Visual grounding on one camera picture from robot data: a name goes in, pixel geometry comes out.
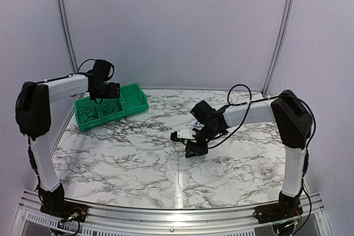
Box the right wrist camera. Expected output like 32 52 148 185
170 129 198 142

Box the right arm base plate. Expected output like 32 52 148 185
253 198 303 224

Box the black cable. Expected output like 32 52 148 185
77 105 99 123

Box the aluminium front rail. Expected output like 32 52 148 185
10 190 332 235

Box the green bin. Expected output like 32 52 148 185
74 97 103 131
120 83 149 116
95 98 126 123

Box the green bin right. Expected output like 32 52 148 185
120 83 149 116

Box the green bin left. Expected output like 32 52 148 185
74 97 103 131

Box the aluminium corner post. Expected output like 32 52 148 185
56 0 79 72
261 0 294 96

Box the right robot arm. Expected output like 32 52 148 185
185 90 316 218

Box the brown cable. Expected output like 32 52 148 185
100 97 123 117

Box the right aluminium corner post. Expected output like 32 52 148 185
261 0 294 96

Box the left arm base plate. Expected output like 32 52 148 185
40 201 88 222

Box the left aluminium corner post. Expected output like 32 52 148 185
56 0 79 72

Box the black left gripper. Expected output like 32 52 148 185
89 82 119 100

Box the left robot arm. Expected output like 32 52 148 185
15 59 120 217

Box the green bin middle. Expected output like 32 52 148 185
95 98 126 123

